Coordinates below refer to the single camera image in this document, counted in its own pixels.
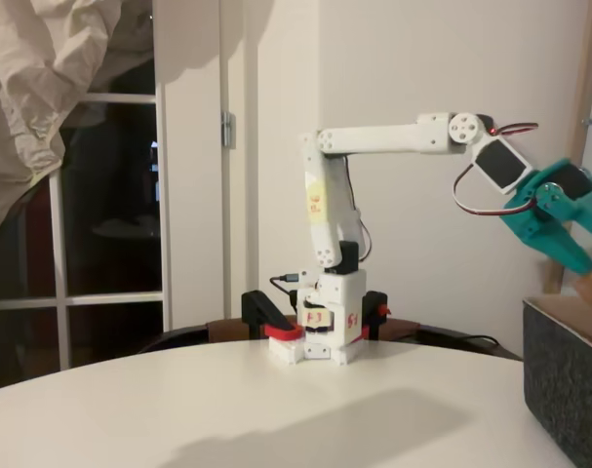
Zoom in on beige crumpled curtain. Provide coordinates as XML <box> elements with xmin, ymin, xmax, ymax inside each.
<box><xmin>0</xmin><ymin>0</ymin><xmax>155</xmax><ymax>254</ymax></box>

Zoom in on red white wrist servo wire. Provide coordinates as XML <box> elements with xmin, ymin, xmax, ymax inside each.
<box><xmin>452</xmin><ymin>121</ymin><xmax>541</xmax><ymax>217</ymax></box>

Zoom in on grey felt box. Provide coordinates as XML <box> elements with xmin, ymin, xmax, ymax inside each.
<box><xmin>522</xmin><ymin>294</ymin><xmax>592</xmax><ymax>468</ymax></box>

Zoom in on black USB cable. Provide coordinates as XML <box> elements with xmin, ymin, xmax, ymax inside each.
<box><xmin>269</xmin><ymin>273</ymin><xmax>302</xmax><ymax>299</ymax></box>

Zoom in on dark brown wooden chair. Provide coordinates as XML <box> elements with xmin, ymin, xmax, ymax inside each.
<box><xmin>138</xmin><ymin>317</ymin><xmax>524</xmax><ymax>363</ymax></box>

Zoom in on black power cable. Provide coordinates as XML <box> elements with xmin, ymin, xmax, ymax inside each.
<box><xmin>415</xmin><ymin>329</ymin><xmax>522</xmax><ymax>362</ymax></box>

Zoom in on white glass door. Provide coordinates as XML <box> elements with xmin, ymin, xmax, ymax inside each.
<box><xmin>0</xmin><ymin>0</ymin><xmax>223</xmax><ymax>394</ymax></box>

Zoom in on light wooden frame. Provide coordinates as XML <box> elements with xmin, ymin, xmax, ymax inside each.
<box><xmin>542</xmin><ymin>0</ymin><xmax>592</xmax><ymax>296</ymax></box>

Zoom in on silver door hinge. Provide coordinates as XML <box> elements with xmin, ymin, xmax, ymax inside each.
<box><xmin>220</xmin><ymin>110</ymin><xmax>237</xmax><ymax>149</ymax></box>

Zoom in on black clamp slanted handle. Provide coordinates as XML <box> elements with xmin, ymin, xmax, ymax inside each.
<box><xmin>241</xmin><ymin>290</ymin><xmax>304</xmax><ymax>342</ymax></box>

